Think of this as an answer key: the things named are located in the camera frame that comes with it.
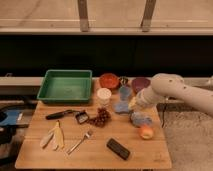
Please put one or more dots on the blue plastic cup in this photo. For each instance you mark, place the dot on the blue plastic cup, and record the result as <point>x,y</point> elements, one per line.
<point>124,92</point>

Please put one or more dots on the red bowl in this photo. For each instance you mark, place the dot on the red bowl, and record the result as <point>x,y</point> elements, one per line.
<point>109,80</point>

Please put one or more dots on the silver fork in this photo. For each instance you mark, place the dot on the silver fork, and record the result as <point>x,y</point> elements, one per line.
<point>87,135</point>

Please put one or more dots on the banana peel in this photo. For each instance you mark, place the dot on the banana peel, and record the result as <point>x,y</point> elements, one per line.
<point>55,135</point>

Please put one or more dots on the red yellow apple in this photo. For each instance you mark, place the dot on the red yellow apple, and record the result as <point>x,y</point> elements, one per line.
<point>146,132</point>

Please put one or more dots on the green plastic tray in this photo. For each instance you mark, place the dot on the green plastic tray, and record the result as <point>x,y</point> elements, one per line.
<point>66,86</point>

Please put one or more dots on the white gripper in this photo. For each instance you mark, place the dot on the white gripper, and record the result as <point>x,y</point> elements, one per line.
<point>133,105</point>

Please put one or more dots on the small dark metal cup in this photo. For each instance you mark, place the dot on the small dark metal cup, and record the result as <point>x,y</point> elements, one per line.
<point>123,80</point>

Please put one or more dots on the blue object at left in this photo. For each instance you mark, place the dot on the blue object at left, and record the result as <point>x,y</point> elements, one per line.
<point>12,117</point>

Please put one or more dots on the blue sponge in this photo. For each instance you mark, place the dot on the blue sponge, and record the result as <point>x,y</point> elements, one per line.
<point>121,107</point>

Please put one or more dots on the white paper cup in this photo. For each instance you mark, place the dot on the white paper cup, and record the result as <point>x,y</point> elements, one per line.
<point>104,95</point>

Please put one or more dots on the black rectangular remote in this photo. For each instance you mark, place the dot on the black rectangular remote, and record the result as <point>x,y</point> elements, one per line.
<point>118,149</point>

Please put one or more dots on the bunch of dark grapes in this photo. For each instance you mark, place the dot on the bunch of dark grapes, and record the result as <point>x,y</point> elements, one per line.
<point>101,119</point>

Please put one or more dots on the purple bowl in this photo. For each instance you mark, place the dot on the purple bowl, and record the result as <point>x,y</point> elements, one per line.
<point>139,83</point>

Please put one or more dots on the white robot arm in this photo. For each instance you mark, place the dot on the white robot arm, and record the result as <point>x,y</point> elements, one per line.
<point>171,85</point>

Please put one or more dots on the blue grey cloth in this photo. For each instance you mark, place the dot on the blue grey cloth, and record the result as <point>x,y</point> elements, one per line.
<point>138,119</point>

